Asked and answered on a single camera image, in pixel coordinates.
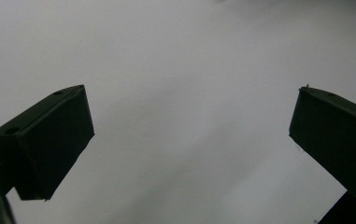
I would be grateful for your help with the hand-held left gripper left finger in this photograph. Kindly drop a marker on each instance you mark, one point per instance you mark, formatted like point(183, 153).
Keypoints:
point(46, 140)

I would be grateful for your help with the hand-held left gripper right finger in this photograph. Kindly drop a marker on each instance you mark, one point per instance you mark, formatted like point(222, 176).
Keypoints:
point(340, 137)

